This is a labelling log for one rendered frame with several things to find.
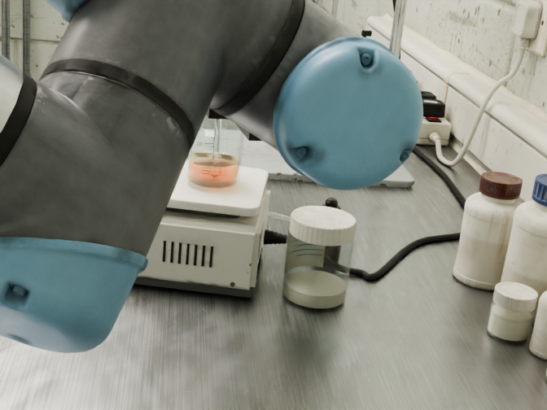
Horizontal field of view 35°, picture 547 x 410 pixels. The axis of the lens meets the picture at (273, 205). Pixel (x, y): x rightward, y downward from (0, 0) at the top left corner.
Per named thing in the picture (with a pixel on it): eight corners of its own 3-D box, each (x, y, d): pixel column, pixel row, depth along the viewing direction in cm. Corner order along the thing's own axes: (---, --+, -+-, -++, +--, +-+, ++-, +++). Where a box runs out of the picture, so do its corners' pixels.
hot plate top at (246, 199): (122, 202, 76) (122, 193, 75) (150, 163, 87) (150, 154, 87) (258, 218, 75) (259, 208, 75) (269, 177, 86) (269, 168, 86)
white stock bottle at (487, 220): (479, 295, 84) (500, 189, 80) (439, 270, 88) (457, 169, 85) (525, 288, 86) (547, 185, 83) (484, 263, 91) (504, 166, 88)
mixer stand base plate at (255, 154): (188, 174, 110) (189, 166, 110) (188, 133, 129) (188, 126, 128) (415, 188, 114) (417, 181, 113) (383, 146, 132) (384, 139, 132)
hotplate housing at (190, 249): (33, 276, 78) (34, 194, 75) (76, 226, 90) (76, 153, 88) (277, 306, 77) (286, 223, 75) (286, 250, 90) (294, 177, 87)
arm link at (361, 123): (335, 2, 39) (467, 100, 43) (277, -20, 49) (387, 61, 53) (239, 144, 40) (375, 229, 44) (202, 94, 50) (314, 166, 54)
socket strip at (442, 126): (414, 145, 135) (419, 118, 134) (365, 89, 172) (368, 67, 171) (448, 147, 136) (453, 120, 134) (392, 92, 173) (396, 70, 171)
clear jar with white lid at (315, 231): (359, 304, 79) (370, 224, 76) (307, 317, 76) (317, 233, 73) (319, 279, 84) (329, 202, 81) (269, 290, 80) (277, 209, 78)
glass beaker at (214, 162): (189, 198, 77) (195, 110, 74) (177, 178, 82) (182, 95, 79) (253, 197, 79) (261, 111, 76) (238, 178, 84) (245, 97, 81)
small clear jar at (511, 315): (520, 324, 78) (529, 281, 77) (536, 346, 75) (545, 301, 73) (479, 323, 78) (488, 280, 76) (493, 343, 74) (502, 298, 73)
